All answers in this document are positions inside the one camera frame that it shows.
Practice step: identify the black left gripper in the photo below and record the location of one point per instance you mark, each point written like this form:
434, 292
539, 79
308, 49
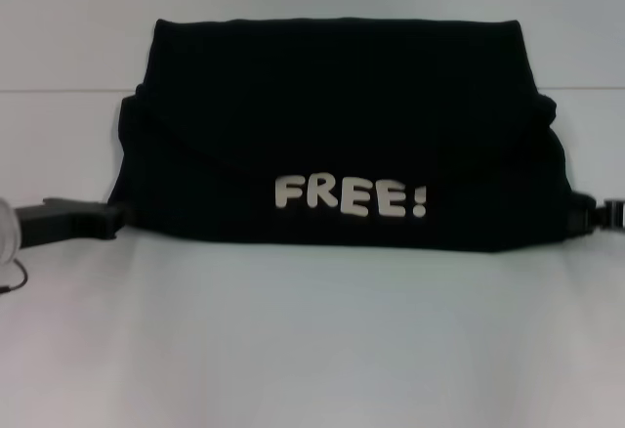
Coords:
63, 220

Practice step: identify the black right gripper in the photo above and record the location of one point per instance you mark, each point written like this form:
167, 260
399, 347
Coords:
616, 213

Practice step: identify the black shirt with white print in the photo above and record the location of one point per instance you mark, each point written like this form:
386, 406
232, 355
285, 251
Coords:
342, 130

